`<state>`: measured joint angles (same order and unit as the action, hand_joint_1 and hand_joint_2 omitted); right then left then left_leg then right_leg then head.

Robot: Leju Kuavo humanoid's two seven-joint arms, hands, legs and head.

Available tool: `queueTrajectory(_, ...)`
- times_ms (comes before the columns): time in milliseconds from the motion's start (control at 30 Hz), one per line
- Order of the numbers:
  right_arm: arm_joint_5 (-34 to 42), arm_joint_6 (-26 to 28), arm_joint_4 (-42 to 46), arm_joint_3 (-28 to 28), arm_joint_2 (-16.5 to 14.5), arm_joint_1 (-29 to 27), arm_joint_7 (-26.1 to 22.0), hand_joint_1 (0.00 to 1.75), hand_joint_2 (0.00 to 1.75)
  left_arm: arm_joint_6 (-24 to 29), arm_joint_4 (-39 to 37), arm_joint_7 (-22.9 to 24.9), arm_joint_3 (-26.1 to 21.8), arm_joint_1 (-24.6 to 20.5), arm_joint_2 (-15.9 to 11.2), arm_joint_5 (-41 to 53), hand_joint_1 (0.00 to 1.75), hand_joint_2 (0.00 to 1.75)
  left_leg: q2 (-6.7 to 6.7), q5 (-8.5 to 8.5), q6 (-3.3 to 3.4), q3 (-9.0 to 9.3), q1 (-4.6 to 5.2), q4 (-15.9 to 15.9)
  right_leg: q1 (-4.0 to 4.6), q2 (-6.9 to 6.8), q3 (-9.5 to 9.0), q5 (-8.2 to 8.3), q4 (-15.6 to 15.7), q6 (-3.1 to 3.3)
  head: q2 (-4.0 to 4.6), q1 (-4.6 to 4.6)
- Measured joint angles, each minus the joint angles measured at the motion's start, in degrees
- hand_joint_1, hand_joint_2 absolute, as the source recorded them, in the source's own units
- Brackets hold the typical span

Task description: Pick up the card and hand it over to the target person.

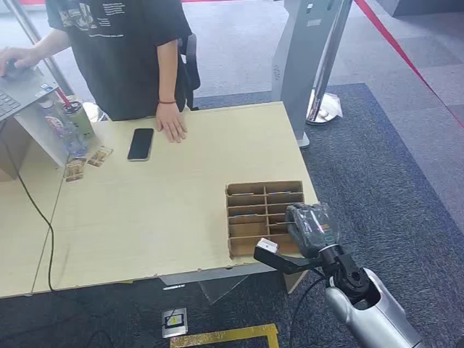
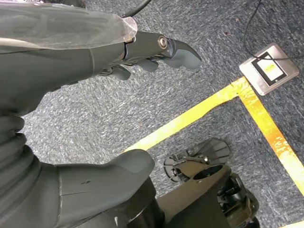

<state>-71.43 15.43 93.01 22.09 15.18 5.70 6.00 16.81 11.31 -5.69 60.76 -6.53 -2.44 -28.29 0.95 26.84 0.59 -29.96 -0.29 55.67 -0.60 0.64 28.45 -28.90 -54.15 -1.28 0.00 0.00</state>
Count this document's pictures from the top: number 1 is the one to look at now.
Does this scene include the clear plastic water bottle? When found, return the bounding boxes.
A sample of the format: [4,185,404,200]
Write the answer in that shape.
[38,98,88,160]

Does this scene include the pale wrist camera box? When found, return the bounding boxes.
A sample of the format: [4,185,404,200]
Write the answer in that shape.
[260,238,280,254]

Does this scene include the grey laptop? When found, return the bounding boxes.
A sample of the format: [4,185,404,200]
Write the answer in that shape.
[0,65,59,122]

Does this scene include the metal pole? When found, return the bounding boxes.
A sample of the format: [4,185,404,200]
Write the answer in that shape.
[3,0,75,96]

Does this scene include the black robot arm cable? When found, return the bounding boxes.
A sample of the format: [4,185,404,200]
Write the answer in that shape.
[288,268,327,348]

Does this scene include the person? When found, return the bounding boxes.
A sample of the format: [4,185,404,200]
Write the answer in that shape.
[0,0,192,144]

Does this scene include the person's right hand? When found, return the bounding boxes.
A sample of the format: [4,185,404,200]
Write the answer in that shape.
[0,46,37,78]

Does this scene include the cardboard slotted card holder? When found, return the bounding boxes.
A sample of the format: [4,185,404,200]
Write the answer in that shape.
[225,180,306,260]

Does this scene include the black office chair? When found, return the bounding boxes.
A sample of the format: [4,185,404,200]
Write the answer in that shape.
[177,32,201,112]

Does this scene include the yellow patterned card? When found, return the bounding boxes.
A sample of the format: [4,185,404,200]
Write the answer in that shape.
[87,146,114,168]
[64,157,88,183]

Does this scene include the green drink cup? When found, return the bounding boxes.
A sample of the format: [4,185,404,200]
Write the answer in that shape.
[63,95,96,143]

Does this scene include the person's left hand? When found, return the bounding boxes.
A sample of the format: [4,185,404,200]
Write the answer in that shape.
[155,101,188,144]

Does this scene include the black smartphone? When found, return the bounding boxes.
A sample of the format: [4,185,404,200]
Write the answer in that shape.
[127,128,155,162]

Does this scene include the black power cable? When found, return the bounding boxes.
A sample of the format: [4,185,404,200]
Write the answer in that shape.
[0,125,55,292]

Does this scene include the grey kiosk stand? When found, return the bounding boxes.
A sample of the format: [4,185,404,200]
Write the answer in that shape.
[271,0,353,149]

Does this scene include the white laptop riser stand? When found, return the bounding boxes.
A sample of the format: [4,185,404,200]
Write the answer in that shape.
[14,101,69,168]

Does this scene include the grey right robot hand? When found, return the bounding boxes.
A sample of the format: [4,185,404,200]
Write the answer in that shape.
[285,202,341,259]

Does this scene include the red barrier tape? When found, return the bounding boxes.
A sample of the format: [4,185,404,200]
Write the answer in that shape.
[353,0,464,130]

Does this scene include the silver floor socket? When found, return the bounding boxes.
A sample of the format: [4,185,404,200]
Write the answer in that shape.
[161,307,188,339]

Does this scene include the chrome barrier post base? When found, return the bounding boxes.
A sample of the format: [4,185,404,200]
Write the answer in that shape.
[306,92,343,126]

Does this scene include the person's hand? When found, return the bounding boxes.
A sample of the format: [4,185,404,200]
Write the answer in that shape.
[155,101,188,144]
[0,46,37,78]

